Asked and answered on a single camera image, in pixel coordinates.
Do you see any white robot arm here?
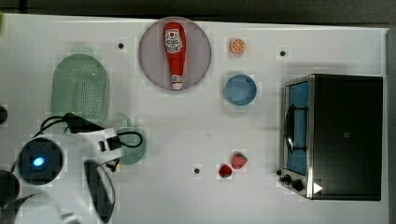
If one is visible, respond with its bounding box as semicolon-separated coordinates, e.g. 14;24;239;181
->
1;129;122;224

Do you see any green mug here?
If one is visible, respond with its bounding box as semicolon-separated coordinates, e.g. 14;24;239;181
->
117;119;147;165

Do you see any blue round bowl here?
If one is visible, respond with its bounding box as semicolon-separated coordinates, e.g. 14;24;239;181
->
224;75;257;106

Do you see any light red plush strawberry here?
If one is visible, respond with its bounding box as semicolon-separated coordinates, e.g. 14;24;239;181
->
231;152;248;169

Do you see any dark red plush strawberry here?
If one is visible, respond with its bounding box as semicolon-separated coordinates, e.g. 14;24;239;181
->
219;164;233;178

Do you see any grey round plate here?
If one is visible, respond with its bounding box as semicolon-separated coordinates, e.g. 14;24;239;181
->
138;17;212;91

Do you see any orange slice toy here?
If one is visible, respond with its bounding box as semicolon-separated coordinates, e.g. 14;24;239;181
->
230;38;247;53

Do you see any red plush ketchup bottle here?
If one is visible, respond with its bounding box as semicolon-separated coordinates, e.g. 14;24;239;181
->
163;21;187;91

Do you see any green perforated colander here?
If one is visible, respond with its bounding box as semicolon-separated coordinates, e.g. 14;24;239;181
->
50;46;110;125

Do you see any silver black toaster oven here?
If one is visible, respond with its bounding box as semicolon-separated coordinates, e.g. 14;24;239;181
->
276;74;384;202

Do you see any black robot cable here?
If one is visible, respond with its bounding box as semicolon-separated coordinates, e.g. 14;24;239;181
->
31;112;144;148

